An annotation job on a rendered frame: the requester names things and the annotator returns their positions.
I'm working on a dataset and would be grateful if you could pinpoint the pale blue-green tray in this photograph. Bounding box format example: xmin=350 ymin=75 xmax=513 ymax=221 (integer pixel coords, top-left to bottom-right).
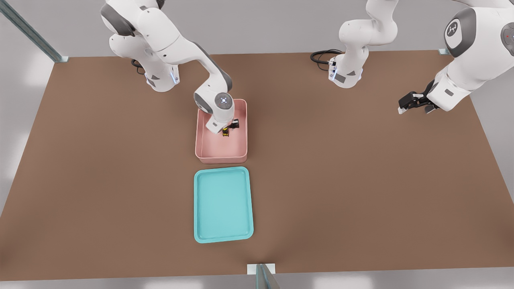
xmin=194 ymin=166 xmax=255 ymax=244

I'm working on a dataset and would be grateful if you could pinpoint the pink plastic box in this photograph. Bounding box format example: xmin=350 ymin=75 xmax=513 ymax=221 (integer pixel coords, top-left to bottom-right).
xmin=195 ymin=99 xmax=248 ymax=165

